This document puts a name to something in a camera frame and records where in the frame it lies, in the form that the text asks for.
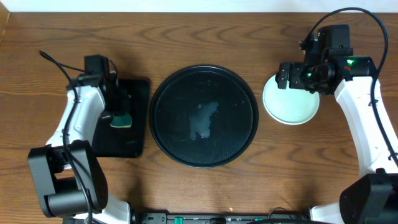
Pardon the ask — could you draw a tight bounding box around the round black serving tray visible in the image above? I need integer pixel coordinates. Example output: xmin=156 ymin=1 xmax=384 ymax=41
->
xmin=149 ymin=65 xmax=259 ymax=168

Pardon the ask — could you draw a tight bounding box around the black rectangular tray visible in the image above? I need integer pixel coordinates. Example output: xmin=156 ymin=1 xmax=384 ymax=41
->
xmin=92 ymin=79 xmax=149 ymax=158

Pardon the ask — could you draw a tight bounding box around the green and yellow sponge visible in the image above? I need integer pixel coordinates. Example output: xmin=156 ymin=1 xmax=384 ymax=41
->
xmin=109 ymin=113 xmax=132 ymax=128

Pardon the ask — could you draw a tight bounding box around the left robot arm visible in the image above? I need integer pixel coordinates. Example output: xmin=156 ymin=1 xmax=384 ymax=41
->
xmin=27 ymin=75 xmax=131 ymax=223

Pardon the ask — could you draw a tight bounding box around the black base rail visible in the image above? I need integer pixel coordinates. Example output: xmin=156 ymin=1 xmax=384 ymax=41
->
xmin=131 ymin=207 xmax=309 ymax=224

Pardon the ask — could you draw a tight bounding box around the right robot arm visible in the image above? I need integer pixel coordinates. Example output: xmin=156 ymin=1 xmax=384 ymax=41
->
xmin=275 ymin=56 xmax=397 ymax=223

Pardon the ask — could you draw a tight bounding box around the pale green plate top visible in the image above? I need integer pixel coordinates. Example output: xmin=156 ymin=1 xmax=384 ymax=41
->
xmin=262 ymin=75 xmax=320 ymax=126

